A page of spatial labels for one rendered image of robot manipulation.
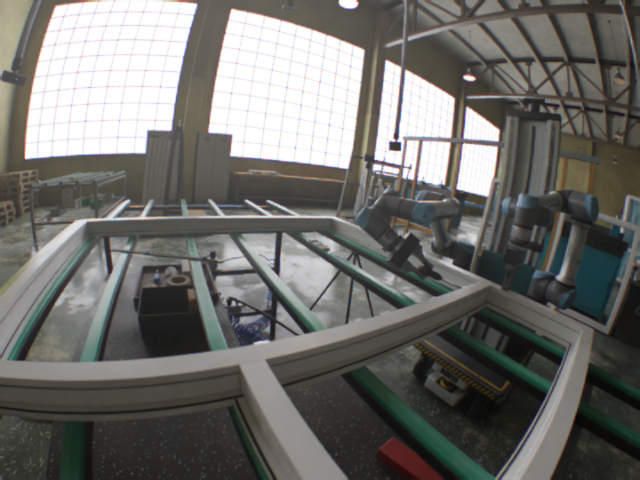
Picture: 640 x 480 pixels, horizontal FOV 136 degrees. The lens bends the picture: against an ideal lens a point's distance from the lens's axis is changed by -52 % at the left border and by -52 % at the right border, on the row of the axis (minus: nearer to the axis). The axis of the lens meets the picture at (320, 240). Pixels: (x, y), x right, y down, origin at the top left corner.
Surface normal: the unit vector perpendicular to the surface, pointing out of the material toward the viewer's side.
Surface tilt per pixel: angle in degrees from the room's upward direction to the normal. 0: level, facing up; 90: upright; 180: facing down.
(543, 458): 0
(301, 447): 0
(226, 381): 90
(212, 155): 90
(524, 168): 90
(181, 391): 90
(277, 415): 0
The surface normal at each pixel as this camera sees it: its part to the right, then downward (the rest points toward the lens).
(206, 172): 0.50, 0.29
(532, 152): -0.85, 0.04
